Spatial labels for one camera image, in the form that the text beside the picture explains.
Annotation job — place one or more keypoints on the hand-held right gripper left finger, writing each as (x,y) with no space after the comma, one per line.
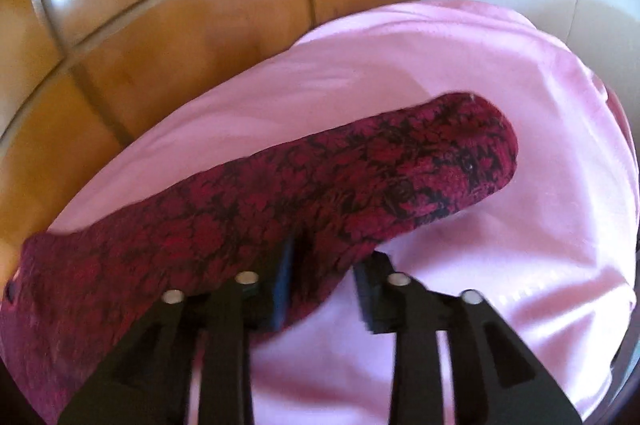
(283,290)

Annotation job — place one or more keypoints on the dark red floral garment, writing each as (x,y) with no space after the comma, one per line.
(240,210)

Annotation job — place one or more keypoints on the wooden panelled wardrobe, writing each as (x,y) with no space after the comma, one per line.
(165,5)

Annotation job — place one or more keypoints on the pink bed sheet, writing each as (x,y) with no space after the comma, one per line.
(505,115)

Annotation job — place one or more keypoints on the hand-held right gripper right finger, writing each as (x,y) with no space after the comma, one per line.
(364,290)

